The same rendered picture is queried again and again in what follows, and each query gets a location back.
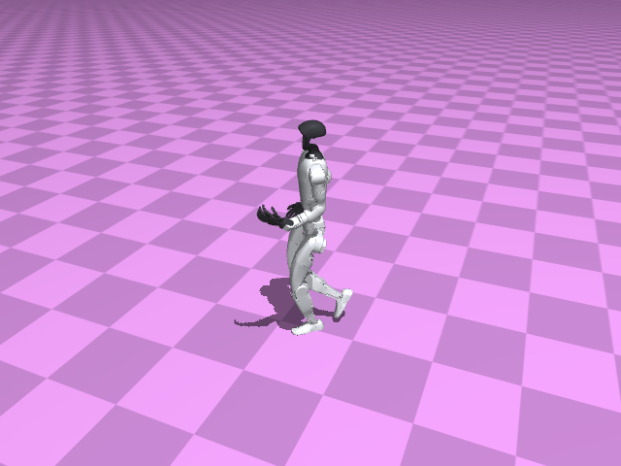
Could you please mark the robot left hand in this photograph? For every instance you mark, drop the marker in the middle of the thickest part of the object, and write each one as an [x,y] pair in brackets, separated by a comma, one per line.
[273,219]

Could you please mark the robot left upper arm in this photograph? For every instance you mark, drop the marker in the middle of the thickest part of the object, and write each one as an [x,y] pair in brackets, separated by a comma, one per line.
[317,180]

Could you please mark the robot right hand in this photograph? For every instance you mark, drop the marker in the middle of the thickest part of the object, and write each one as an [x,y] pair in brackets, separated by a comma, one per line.
[296,208]

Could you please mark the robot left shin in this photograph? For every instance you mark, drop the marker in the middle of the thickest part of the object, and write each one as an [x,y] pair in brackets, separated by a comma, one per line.
[304,303]

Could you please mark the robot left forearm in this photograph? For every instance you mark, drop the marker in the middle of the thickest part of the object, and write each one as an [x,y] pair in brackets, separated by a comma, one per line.
[304,217]

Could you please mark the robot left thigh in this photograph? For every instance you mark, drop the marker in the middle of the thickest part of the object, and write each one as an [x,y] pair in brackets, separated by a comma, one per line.
[303,257]

